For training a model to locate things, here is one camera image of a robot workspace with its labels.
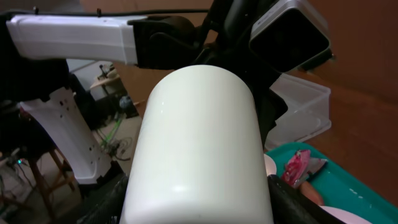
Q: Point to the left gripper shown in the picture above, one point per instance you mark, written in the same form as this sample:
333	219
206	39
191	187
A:
233	21

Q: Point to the white cup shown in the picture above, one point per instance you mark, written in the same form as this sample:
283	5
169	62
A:
199	156

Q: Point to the orange carrot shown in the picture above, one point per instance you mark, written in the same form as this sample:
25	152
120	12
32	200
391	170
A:
309	191

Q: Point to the clear plastic bin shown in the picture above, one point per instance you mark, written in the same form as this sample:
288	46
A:
308	113

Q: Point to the white bowl with food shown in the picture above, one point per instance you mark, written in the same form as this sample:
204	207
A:
271	168

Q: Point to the teal serving tray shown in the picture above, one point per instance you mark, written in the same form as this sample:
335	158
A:
339	188

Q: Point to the red snack wrapper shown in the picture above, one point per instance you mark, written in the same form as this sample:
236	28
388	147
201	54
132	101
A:
301	167

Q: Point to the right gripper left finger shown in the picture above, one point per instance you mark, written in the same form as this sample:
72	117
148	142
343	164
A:
104	204

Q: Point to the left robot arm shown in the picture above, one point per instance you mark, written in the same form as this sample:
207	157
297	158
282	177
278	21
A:
35	46

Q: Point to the large white plate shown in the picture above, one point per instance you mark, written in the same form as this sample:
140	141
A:
347	217

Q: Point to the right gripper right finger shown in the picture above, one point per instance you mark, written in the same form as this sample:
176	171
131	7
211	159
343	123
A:
291	207

